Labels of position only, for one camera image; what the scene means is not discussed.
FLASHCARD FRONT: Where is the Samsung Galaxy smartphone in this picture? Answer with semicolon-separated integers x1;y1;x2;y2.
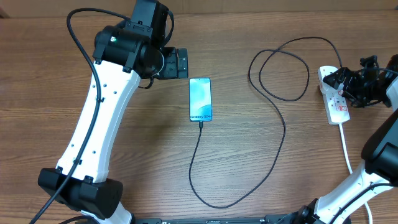
189;78;213;122

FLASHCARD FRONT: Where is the black charger cable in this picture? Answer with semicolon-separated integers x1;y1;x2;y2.
188;36;343;209

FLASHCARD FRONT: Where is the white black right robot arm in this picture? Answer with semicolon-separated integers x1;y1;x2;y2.
290;55;397;223

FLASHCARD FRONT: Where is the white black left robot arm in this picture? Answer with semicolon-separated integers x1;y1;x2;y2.
38;1;188;223

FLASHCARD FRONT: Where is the white charger plug adapter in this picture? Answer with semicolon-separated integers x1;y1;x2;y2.
320;82;339;95

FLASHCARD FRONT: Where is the white power strip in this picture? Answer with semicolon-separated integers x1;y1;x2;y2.
318;65;350;125

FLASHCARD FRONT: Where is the white power strip cord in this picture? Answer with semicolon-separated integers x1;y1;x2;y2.
338;123;374;224

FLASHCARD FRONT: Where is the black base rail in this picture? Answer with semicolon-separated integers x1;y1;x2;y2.
135;213;296;224

